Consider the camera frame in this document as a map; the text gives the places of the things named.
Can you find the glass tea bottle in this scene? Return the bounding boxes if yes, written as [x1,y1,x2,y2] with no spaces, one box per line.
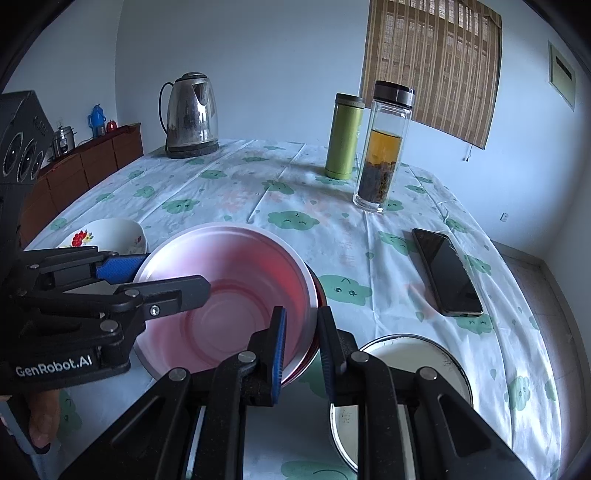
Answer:
[353,80,415,214]

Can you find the stainless steel electric kettle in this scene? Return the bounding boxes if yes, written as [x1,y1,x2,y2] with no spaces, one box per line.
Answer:
[159,72,219,148]

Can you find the white enamel bowl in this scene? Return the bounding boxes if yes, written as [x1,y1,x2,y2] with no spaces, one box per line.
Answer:
[329,335,474,474]

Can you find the blue water bottle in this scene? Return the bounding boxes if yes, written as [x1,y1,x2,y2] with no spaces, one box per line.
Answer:
[89,104,107,137]

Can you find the steel bowl with red outside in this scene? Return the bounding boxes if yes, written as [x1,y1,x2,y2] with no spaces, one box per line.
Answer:
[132,222,328,388]

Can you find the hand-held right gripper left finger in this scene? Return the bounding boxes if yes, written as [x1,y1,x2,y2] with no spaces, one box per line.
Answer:
[60,305,288,480]

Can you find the steel rice cooker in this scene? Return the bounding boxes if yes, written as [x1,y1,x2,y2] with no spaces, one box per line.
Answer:
[50,126,77,158]

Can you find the small white red-flower bowl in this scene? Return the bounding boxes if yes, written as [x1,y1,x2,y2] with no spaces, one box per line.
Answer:
[58,218,149,257]

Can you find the dark kettle base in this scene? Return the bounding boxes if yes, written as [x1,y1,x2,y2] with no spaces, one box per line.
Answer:
[165,140,220,160]

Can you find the black smartphone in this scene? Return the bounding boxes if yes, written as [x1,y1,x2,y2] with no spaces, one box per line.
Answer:
[411,227,485,317]

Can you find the brown wooden cabinet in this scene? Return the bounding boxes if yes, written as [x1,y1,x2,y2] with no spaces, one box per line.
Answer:
[18,122,145,241]

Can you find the green thermos flask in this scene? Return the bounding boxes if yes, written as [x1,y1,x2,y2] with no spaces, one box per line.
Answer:
[324,93,365,181]

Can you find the person's left hand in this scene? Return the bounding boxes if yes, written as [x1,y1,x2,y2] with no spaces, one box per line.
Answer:
[25,390,61,450]

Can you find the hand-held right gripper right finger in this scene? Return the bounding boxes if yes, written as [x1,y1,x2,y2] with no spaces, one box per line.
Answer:
[316,305,536,480]

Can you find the cloud print tablecloth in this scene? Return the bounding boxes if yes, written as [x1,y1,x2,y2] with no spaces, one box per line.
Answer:
[21,138,561,480]

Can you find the wall panel box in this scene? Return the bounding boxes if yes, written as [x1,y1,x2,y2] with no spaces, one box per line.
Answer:
[549,41,577,112]

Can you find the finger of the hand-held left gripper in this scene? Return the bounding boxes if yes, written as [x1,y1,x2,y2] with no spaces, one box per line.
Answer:
[21,246,151,287]
[28,274,212,324]

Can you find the bamboo window blind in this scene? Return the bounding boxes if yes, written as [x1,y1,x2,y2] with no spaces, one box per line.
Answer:
[360,0,503,151]

